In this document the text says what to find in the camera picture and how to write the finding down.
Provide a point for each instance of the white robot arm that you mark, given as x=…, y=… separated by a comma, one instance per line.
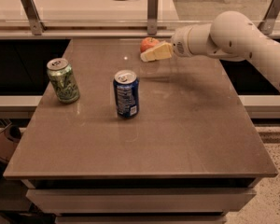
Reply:
x=231, y=35

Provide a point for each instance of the metal bracket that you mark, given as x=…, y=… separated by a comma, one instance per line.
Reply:
x=152, y=16
x=36, y=25
x=267, y=24

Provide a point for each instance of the white drawer front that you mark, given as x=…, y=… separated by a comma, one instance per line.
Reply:
x=140, y=201

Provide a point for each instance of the left metal bracket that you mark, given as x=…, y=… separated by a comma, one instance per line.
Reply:
x=36, y=25

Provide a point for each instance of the right metal bracket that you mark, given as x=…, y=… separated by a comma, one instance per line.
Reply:
x=267, y=24

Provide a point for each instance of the red apple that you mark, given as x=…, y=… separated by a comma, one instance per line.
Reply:
x=147, y=43

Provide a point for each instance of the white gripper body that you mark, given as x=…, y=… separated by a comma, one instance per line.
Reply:
x=179, y=44

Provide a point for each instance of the blue soda can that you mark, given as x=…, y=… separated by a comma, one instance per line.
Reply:
x=126, y=86

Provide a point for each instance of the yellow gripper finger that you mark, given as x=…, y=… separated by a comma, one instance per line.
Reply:
x=161, y=51

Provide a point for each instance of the middle metal bracket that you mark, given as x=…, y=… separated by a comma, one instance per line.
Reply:
x=152, y=16

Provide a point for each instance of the green soda can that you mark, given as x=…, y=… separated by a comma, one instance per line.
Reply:
x=63, y=81

